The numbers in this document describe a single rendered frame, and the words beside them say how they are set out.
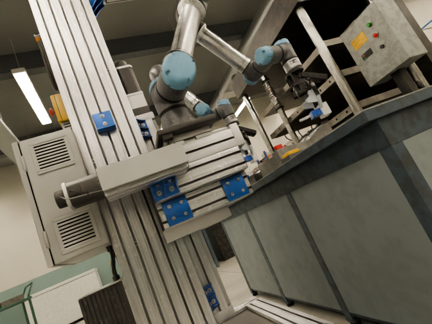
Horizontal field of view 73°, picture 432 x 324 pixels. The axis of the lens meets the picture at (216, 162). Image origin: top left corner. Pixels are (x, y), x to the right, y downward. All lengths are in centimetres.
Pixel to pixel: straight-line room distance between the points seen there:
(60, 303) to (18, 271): 159
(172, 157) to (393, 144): 67
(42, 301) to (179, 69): 716
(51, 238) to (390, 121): 117
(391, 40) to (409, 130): 103
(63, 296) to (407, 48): 739
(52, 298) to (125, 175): 699
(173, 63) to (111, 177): 43
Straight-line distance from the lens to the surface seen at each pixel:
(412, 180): 102
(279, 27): 248
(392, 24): 207
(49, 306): 782
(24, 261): 882
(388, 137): 102
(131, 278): 117
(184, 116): 110
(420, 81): 264
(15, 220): 900
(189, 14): 126
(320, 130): 168
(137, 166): 89
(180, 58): 106
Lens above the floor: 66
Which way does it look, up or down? 12 degrees up
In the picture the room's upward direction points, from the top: 24 degrees counter-clockwise
